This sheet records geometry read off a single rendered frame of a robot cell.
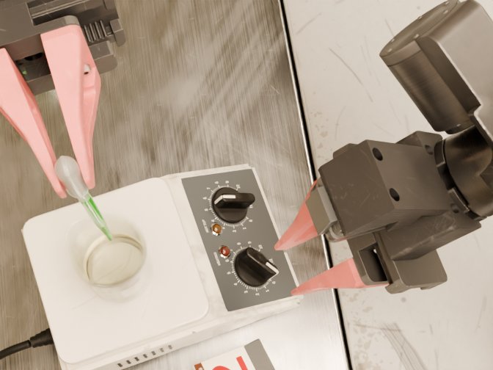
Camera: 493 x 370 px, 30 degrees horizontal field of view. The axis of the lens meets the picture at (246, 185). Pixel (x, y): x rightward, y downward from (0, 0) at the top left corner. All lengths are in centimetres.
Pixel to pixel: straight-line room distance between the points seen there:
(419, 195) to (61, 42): 22
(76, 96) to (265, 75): 40
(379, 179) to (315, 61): 37
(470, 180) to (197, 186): 27
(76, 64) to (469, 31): 22
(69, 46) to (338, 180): 17
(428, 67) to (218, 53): 36
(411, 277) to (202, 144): 30
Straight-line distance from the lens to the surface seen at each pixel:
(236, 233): 76
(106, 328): 71
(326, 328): 79
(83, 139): 48
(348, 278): 61
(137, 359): 75
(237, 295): 74
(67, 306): 72
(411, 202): 53
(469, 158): 57
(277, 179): 82
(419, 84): 55
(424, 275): 62
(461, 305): 82
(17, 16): 49
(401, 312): 80
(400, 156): 54
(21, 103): 48
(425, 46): 54
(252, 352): 78
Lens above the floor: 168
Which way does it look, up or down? 72 degrees down
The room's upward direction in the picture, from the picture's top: 1 degrees clockwise
